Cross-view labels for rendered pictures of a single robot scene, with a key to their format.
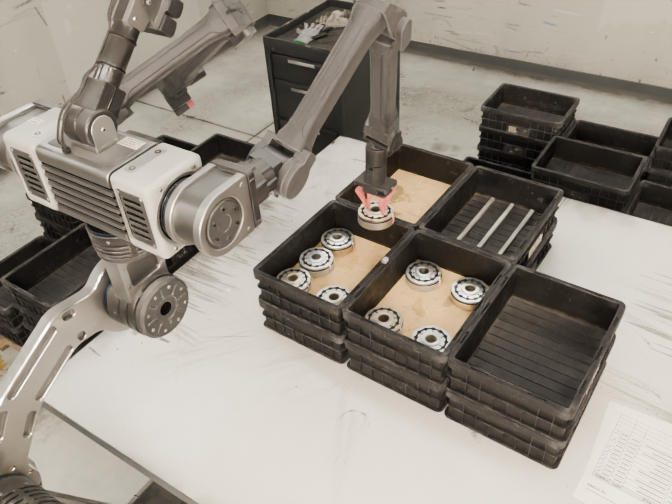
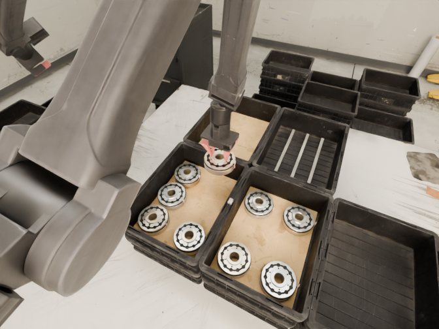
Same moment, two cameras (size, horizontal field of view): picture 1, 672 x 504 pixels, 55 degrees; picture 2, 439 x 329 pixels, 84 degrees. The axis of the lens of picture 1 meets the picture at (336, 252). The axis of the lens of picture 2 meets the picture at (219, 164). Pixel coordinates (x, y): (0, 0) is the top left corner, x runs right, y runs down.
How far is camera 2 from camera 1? 105 cm
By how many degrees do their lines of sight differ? 13
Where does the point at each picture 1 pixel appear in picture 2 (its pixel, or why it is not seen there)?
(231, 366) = (106, 294)
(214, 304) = not seen: hidden behind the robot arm
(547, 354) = (373, 279)
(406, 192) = (232, 127)
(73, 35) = not seen: hidden behind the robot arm
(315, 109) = (119, 68)
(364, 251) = (208, 181)
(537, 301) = (350, 222)
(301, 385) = (167, 310)
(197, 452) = not seen: outside the picture
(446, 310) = (281, 236)
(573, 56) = (295, 36)
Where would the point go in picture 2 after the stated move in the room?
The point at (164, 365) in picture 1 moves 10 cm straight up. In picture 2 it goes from (47, 299) to (29, 292)
